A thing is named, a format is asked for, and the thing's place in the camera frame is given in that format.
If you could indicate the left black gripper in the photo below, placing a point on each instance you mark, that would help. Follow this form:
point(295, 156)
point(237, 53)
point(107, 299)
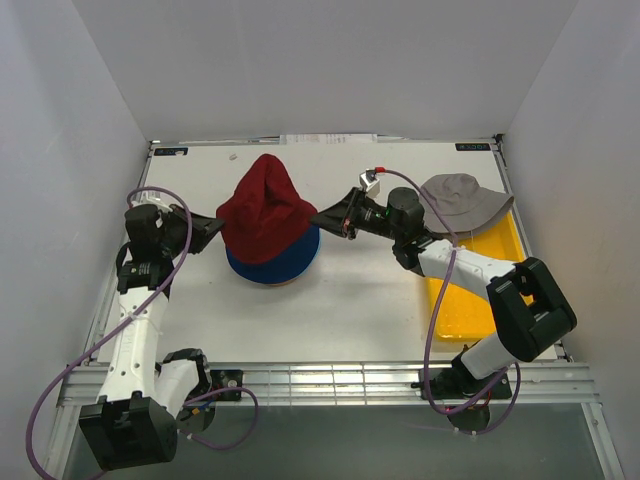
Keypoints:
point(203, 229)

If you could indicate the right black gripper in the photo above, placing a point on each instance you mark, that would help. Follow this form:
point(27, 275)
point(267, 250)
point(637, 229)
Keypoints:
point(342, 218)

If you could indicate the dark red hat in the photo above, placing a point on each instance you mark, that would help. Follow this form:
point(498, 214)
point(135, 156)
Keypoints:
point(266, 217)

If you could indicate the blue bucket hat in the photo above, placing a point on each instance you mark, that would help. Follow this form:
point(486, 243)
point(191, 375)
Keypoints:
point(284, 267)

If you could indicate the grey cap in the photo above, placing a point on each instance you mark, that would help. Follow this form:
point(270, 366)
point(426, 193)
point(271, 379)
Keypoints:
point(468, 208)

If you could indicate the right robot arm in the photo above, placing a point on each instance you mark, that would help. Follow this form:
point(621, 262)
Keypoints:
point(530, 312)

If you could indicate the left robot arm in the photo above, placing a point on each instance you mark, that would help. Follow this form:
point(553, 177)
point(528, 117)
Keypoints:
point(134, 421)

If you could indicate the wooden hat stand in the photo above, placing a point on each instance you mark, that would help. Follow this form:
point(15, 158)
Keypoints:
point(280, 284)

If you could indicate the papers at back edge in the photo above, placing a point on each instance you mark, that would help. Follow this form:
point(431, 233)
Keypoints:
point(328, 139)

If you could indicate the dark corner label sticker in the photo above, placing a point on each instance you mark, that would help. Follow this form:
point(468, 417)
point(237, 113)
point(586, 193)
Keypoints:
point(470, 146)

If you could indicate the yellow plastic tray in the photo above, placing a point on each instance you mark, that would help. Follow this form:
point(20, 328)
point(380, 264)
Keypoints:
point(464, 316)

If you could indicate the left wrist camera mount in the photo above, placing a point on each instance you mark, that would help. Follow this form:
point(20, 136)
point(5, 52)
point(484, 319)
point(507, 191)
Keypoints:
point(151, 198)

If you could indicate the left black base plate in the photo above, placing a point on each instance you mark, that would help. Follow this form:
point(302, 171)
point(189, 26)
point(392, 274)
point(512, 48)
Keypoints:
point(228, 379)

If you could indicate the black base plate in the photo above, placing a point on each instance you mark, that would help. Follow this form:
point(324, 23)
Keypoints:
point(445, 384)
point(228, 379)

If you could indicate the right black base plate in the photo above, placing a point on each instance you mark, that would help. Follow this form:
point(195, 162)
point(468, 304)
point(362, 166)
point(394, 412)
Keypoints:
point(445, 384)

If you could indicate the aluminium front rail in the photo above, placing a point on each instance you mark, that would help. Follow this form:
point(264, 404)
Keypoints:
point(379, 384)

